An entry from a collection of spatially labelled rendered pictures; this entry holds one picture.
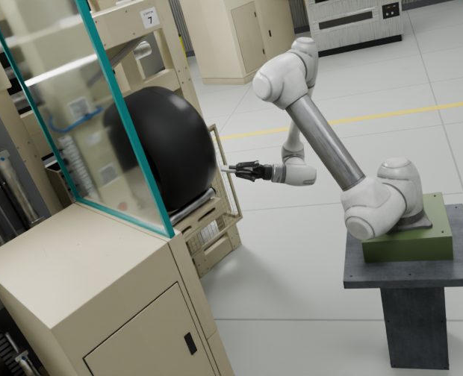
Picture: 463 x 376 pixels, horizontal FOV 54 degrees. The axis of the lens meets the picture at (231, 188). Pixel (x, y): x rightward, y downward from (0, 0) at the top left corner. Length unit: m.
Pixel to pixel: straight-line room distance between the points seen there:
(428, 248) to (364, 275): 0.26
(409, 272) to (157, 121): 1.15
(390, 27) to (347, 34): 0.63
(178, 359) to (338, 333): 1.36
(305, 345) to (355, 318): 0.31
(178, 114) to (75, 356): 1.11
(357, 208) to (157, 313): 0.80
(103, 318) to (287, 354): 1.51
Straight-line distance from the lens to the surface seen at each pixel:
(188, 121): 1.96
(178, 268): 1.28
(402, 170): 1.83
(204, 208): 2.18
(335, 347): 2.54
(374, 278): 1.90
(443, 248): 1.93
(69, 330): 1.16
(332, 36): 7.65
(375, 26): 7.64
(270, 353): 2.58
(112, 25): 2.25
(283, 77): 1.67
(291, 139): 2.19
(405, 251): 1.93
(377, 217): 1.69
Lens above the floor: 1.90
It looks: 27 degrees down
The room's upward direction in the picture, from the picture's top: 17 degrees counter-clockwise
